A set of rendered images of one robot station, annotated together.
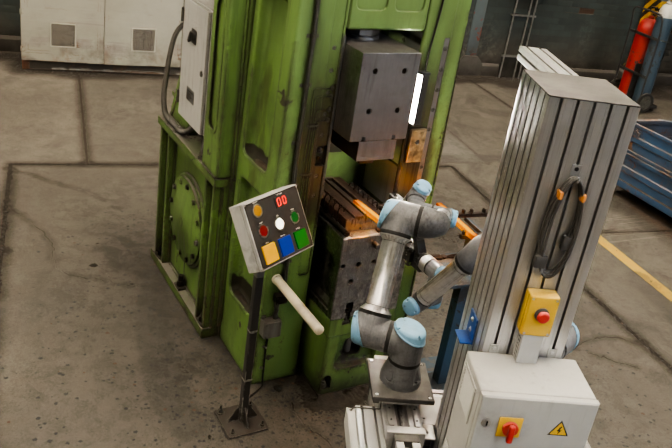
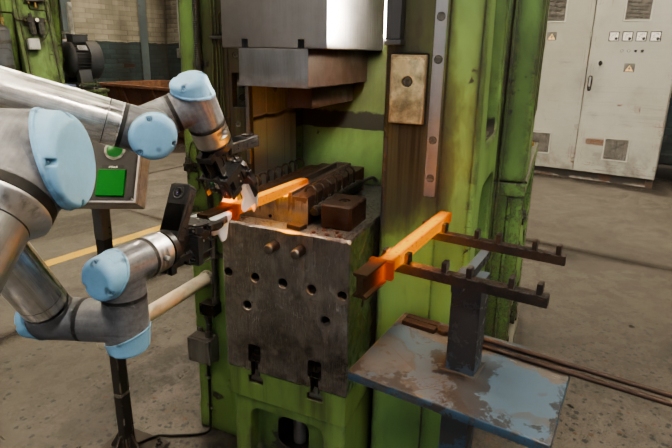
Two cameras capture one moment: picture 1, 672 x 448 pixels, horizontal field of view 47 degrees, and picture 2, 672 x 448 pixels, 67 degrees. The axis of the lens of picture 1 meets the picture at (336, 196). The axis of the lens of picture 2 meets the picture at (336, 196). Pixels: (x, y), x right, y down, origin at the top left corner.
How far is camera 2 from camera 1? 318 cm
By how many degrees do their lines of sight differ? 53
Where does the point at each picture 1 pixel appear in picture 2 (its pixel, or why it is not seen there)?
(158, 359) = (183, 354)
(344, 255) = (227, 251)
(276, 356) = (227, 400)
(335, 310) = (231, 348)
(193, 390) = (153, 396)
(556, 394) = not seen: outside the picture
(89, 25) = not seen: hidden behind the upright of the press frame
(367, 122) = (246, 10)
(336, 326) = (240, 378)
